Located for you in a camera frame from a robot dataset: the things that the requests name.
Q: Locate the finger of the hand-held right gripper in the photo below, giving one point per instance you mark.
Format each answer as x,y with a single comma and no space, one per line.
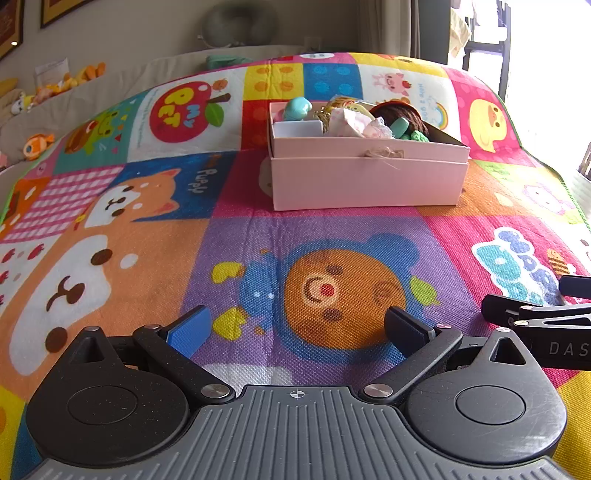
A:
526,314
577,286

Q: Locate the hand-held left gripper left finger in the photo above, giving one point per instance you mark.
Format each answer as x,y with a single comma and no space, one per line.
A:
189,330

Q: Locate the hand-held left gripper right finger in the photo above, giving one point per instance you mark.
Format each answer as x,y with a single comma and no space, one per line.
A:
401,330

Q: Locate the pink cardboard box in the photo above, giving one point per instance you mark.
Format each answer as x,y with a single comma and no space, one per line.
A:
369,184

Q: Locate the pink checked lace cloth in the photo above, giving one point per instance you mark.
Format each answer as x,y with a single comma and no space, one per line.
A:
351,124

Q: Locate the crocheted doll with brown hair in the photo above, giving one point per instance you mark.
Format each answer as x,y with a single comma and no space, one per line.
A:
411,117

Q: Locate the white battery charger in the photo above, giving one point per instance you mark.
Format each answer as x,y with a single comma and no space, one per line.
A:
300,129

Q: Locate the bread packet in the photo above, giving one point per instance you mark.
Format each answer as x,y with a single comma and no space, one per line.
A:
339,104

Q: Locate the pink and teal squishy toy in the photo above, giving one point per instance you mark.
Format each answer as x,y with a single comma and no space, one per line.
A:
295,108

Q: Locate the colourful cartoon printed blanket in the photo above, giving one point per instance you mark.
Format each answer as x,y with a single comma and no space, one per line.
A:
138,240

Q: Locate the orange fish plush toy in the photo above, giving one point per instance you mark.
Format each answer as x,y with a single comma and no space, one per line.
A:
38,145

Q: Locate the black metal rack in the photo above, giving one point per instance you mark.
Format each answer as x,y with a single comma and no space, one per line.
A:
485,46

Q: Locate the teal cloth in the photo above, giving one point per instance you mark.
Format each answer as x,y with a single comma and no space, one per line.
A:
226,62

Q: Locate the orange carrot plush toy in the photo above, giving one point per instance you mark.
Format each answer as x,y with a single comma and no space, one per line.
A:
92,71

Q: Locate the yellow plush toy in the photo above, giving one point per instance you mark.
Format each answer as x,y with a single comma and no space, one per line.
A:
53,87

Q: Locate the pale yellow hanging cloth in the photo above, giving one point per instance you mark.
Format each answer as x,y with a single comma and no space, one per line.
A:
459,32

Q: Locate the beige rabbit plush toy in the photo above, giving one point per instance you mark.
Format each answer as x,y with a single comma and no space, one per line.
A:
11,99

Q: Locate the white paper card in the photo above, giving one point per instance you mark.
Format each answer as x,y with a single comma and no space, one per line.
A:
50,69

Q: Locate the beige curtain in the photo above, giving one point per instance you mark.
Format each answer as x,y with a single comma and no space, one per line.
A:
401,27

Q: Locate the grey neck pillow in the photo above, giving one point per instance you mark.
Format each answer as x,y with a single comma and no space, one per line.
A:
226,21

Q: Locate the framed red wall picture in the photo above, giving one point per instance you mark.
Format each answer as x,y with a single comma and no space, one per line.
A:
9,27
62,9

